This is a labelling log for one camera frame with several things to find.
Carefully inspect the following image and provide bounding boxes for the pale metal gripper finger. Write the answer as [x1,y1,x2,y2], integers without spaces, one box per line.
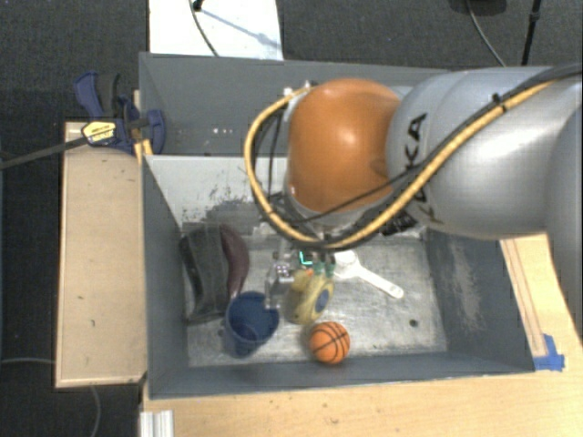
[264,263,293,310]

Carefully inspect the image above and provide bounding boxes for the yellow toy with blue spot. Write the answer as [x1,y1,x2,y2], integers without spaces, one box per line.
[282,269,335,326]

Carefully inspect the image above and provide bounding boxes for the red-brown flat block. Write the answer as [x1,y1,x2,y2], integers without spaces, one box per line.
[219,223,251,300]

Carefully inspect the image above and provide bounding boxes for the blue cup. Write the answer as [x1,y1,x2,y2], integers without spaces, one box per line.
[223,290,281,360]

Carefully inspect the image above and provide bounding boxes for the white plastic scoop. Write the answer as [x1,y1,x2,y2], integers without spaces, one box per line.
[332,249,405,300]

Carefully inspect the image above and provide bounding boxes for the orange basketball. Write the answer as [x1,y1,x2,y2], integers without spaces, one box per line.
[308,320,352,365]

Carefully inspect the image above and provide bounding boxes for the grey metal bin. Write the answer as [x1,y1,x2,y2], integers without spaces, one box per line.
[138,51,537,401]

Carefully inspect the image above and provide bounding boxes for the pale wood board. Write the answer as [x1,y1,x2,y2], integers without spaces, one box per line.
[55,121,149,390]

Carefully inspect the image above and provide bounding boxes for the black cylinder on white bracket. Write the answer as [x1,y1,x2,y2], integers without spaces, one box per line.
[378,214,425,239]

